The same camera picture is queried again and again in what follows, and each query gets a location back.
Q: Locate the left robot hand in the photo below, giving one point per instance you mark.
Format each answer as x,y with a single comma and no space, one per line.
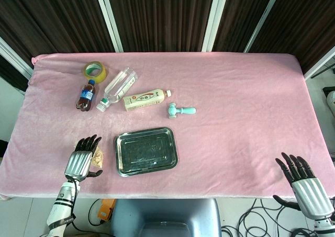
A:
78,162

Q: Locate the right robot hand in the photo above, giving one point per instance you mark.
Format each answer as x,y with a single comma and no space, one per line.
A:
305,187

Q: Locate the small snack packet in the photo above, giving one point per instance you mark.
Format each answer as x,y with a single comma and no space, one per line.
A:
98,157

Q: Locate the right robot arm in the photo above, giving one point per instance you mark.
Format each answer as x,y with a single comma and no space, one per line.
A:
324,226

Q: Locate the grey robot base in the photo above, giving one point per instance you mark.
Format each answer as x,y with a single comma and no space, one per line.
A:
167,218

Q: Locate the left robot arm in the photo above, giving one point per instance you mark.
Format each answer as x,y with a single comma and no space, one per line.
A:
60,208

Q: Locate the metal tray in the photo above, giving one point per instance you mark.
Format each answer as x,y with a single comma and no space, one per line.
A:
145,151

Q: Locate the orange device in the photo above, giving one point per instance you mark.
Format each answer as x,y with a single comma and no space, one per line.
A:
106,208

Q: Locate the small cola bottle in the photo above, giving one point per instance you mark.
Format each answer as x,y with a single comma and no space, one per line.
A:
86,96

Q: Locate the clear water bottle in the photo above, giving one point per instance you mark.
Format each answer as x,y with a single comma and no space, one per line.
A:
117,88

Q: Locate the beige drink bottle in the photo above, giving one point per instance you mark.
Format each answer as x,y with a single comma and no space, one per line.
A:
145,100

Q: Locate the yellow tape roll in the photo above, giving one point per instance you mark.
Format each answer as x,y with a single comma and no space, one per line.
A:
95,71

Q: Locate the teal toy hammer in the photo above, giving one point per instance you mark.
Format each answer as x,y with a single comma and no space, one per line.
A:
180,111

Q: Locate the pink tablecloth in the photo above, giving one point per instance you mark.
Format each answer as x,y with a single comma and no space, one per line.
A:
209,116

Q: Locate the dark folding screen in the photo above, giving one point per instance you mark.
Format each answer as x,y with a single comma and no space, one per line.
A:
162,17

